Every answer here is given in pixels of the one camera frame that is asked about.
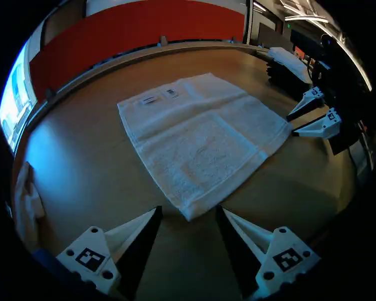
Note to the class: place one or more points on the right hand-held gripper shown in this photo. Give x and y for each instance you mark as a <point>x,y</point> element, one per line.
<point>341,87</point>

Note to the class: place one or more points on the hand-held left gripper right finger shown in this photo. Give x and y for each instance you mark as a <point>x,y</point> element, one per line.
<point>269,250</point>

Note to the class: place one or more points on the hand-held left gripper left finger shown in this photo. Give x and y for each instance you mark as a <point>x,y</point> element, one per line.
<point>112,247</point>

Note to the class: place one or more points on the white towel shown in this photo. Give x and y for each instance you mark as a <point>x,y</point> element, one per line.
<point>203,138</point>
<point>289,62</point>

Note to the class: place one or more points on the stack of black towels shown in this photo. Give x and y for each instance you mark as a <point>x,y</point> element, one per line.
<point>283,80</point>

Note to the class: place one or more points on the heap of white towels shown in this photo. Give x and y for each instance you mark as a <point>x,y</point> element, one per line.
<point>26,200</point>

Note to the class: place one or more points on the red desk screen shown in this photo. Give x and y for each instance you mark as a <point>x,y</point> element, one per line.
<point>138,37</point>

